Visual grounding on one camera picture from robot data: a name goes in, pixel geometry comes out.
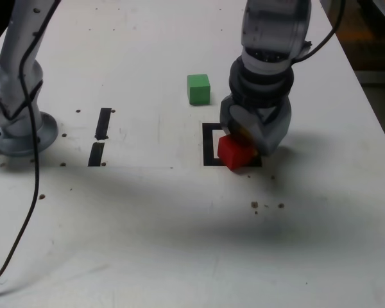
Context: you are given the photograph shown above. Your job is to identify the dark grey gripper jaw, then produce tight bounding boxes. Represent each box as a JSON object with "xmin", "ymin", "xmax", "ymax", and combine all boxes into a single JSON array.
[{"xmin": 220, "ymin": 96, "xmax": 237, "ymax": 135}]

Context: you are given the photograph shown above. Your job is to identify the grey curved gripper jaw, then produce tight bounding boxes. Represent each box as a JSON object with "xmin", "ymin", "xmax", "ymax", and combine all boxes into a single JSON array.
[{"xmin": 229, "ymin": 101, "xmax": 291, "ymax": 157}]

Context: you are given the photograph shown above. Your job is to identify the yellow cube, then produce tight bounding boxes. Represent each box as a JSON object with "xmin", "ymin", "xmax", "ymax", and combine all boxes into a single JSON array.
[{"xmin": 232, "ymin": 125, "xmax": 262, "ymax": 158}]

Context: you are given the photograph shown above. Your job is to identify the green cube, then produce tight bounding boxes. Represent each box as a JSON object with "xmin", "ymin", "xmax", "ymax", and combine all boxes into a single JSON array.
[{"xmin": 186, "ymin": 74, "xmax": 211, "ymax": 106}]

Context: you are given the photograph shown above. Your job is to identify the red cube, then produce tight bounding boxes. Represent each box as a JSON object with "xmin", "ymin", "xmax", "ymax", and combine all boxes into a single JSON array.
[{"xmin": 217, "ymin": 134, "xmax": 255, "ymax": 170}]

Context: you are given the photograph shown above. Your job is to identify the black tape square outline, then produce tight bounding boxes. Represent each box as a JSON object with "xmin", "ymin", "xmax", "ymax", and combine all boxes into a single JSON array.
[{"xmin": 201, "ymin": 123, "xmax": 263, "ymax": 167}]

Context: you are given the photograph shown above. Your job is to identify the black tape strip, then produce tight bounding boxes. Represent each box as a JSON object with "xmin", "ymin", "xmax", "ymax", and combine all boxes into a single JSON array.
[{"xmin": 87, "ymin": 107, "xmax": 112, "ymax": 167}]

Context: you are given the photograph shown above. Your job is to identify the thin dark wrist cable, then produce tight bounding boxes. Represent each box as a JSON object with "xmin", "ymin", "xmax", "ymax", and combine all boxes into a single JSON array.
[{"xmin": 293, "ymin": 0, "xmax": 347, "ymax": 62}]

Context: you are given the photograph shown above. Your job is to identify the long black cable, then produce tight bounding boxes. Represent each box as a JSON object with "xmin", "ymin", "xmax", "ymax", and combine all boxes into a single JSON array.
[{"xmin": 0, "ymin": 0, "xmax": 62, "ymax": 287}]

